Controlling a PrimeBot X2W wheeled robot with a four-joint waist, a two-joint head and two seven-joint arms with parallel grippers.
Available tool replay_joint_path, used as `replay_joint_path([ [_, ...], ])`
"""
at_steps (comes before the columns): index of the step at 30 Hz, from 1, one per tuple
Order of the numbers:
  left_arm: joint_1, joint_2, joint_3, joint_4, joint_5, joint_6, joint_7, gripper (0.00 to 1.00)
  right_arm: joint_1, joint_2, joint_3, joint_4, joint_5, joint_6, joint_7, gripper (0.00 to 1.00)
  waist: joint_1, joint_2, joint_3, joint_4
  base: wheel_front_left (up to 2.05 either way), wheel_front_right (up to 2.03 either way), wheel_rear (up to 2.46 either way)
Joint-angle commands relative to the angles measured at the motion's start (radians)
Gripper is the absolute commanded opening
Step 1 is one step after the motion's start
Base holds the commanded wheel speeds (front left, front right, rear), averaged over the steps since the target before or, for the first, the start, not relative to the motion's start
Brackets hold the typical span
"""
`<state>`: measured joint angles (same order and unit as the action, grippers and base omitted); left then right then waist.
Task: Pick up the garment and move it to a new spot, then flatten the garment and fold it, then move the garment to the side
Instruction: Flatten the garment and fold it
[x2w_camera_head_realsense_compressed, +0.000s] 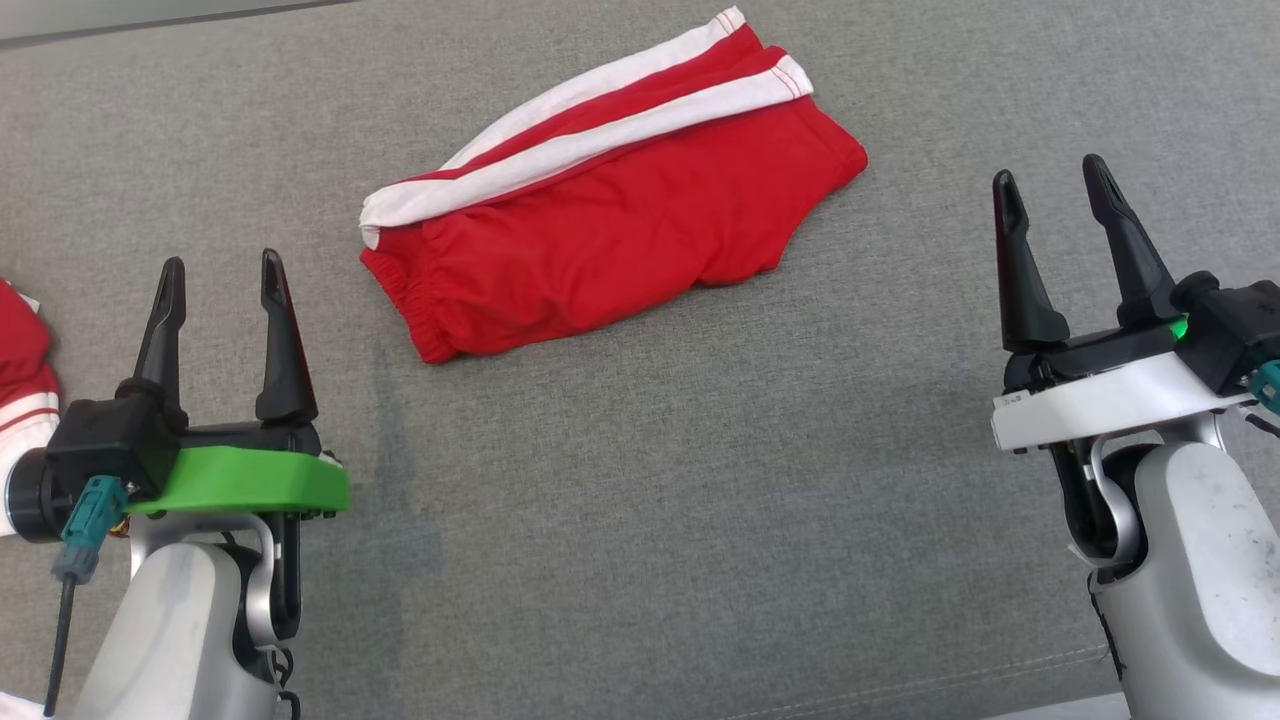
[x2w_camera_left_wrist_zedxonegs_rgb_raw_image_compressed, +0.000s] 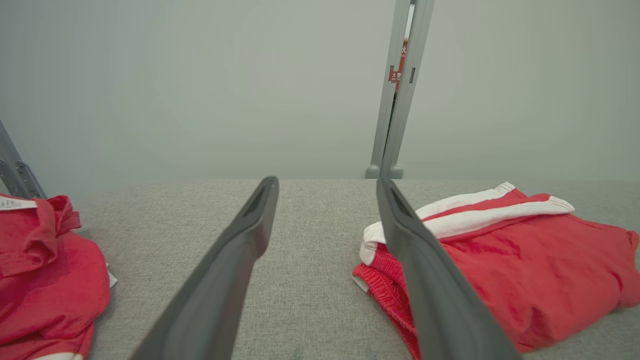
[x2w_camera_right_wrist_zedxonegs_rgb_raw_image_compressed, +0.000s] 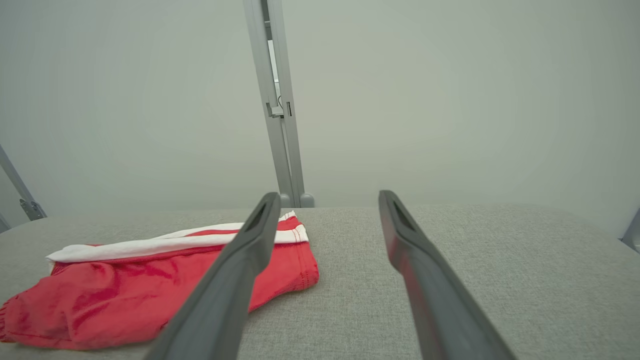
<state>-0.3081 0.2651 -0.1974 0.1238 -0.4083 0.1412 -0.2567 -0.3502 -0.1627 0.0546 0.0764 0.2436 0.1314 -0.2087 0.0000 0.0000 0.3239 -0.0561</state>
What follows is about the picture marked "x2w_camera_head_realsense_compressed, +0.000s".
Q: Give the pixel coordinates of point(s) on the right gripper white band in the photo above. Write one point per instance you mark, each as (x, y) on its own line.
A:
(1100, 405)

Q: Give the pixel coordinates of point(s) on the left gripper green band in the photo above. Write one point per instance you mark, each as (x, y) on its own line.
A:
(250, 485)

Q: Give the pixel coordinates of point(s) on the red white lettered jersey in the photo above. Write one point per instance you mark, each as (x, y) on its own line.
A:
(20, 350)

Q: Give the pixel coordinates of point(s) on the red shorts white side stripes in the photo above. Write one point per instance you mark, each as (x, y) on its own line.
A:
(620, 230)

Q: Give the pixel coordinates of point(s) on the white curved plastic shell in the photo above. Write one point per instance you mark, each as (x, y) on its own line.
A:
(18, 706)

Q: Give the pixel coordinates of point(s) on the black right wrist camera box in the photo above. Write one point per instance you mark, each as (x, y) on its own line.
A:
(1235, 320)

